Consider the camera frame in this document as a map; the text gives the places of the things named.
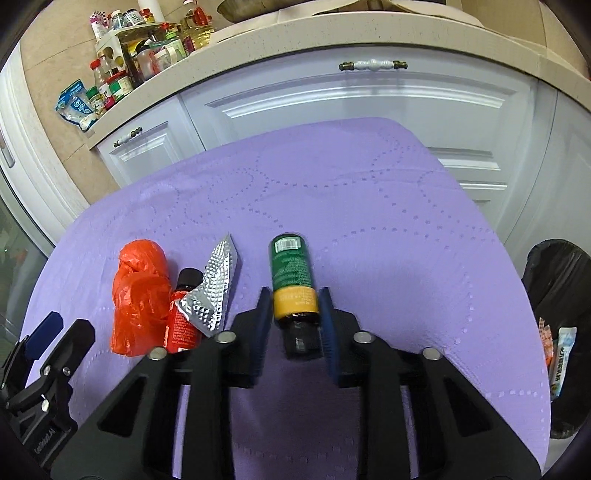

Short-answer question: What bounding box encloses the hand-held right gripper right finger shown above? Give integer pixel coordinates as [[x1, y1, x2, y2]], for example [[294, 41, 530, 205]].
[[318, 286, 542, 480]]

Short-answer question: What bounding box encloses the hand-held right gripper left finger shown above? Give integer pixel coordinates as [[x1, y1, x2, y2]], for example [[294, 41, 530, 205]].
[[51, 286, 273, 480]]

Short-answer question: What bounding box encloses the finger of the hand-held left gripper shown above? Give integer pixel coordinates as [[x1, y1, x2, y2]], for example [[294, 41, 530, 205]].
[[7, 318, 97, 412], [0, 311, 64, 394]]

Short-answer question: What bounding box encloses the silver embossed foil pack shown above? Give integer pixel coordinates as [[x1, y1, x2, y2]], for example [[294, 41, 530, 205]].
[[178, 233, 243, 337]]

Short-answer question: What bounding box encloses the green bottle with yellow band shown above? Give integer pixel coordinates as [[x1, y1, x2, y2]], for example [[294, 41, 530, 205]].
[[269, 233, 323, 360]]

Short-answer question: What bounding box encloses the orange plastic bag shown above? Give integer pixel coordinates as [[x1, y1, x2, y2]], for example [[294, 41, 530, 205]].
[[110, 239, 172, 357]]

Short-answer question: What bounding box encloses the red bottle with black cap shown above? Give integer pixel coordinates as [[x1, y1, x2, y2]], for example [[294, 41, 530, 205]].
[[163, 268, 204, 354]]

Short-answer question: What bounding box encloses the trash bin with black liner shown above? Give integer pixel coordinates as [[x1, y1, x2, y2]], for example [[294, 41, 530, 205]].
[[522, 239, 591, 439]]

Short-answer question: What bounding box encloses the purple patterned tablecloth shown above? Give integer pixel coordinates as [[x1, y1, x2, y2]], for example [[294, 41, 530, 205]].
[[21, 117, 552, 480]]

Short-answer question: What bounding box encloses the narrow white cabinet door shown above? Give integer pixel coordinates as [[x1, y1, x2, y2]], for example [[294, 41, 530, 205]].
[[97, 95, 206, 188]]

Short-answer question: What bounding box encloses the blue snack bag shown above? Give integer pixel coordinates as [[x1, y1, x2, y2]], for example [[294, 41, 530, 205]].
[[55, 79, 100, 133]]

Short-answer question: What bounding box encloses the wide white drawer front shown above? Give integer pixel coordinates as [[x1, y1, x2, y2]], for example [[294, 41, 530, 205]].
[[179, 69, 541, 154]]

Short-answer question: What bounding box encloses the cluster of condiment bottles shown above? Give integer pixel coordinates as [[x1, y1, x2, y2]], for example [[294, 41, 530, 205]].
[[85, 0, 217, 112]]

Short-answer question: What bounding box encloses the cream spice rack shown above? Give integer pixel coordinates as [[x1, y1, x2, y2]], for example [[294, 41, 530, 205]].
[[95, 21, 167, 88]]

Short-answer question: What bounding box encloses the steel wok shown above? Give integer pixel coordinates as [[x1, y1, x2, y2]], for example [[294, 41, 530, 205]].
[[217, 0, 296, 22]]

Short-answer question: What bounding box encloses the white paper towel roll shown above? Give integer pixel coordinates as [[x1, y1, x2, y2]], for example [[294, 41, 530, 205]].
[[137, 0, 163, 23]]

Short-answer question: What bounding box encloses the white paper sheet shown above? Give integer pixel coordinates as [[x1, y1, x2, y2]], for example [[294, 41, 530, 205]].
[[392, 0, 483, 27]]

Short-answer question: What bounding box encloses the white door frame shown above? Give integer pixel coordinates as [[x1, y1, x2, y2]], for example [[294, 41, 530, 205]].
[[0, 55, 90, 259]]

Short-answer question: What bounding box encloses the brass and white cabinet handle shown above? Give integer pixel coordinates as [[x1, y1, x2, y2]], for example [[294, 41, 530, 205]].
[[339, 59, 409, 73], [113, 128, 143, 149]]

